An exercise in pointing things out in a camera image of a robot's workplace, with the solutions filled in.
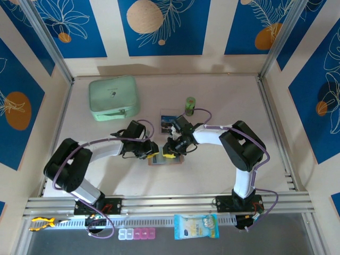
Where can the aluminium frame post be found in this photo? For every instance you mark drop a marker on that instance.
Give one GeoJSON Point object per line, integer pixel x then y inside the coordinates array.
{"type": "Point", "coordinates": [281, 37]}
{"type": "Point", "coordinates": [47, 40]}

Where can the yellow black pliers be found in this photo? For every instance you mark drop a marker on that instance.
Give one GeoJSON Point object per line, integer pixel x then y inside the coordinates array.
{"type": "Point", "coordinates": [42, 223]}

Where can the aluminium front frame rail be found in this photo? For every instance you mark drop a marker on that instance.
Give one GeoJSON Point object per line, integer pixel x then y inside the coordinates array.
{"type": "Point", "coordinates": [164, 202]}

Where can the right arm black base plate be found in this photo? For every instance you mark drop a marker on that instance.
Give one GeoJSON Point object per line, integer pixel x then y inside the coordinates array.
{"type": "Point", "coordinates": [223, 204]}

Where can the steel blue card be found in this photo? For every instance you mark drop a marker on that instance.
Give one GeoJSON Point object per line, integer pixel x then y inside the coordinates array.
{"type": "Point", "coordinates": [159, 160]}

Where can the blue wet wipes pack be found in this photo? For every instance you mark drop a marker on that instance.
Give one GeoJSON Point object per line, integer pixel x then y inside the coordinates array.
{"type": "Point", "coordinates": [196, 227]}

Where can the green cylindrical bottle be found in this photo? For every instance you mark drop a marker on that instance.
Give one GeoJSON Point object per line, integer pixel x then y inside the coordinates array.
{"type": "Point", "coordinates": [190, 102]}

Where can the aluminium table side rail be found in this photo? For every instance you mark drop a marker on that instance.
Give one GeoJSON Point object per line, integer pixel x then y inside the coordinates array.
{"type": "Point", "coordinates": [267, 101]}

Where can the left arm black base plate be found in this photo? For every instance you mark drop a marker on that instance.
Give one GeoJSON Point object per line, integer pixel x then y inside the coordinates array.
{"type": "Point", "coordinates": [117, 205]}

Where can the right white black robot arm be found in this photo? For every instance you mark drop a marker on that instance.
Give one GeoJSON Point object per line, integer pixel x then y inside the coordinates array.
{"type": "Point", "coordinates": [244, 151]}

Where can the pink leather card holder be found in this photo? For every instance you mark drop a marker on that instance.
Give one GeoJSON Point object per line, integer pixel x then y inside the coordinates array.
{"type": "Point", "coordinates": [179, 160]}

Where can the dark blue photo card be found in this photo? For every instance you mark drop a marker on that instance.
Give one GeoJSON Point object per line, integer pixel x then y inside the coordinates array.
{"type": "Point", "coordinates": [165, 128]}

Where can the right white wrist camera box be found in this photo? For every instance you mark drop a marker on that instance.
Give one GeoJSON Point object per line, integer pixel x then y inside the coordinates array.
{"type": "Point", "coordinates": [174, 132]}

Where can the black controller module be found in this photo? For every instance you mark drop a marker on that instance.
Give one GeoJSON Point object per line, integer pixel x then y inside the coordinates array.
{"type": "Point", "coordinates": [240, 223]}
{"type": "Point", "coordinates": [93, 221]}

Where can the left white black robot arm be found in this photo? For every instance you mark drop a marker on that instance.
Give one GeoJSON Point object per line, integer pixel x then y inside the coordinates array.
{"type": "Point", "coordinates": [69, 170]}

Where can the blue printed card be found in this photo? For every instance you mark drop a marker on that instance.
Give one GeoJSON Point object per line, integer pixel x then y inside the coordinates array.
{"type": "Point", "coordinates": [166, 119]}

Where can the mint green zip pouch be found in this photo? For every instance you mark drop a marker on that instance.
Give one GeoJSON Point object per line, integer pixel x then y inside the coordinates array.
{"type": "Point", "coordinates": [114, 93]}

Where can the white pink pill organizer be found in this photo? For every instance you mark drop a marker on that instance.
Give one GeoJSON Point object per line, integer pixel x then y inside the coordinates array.
{"type": "Point", "coordinates": [136, 234]}

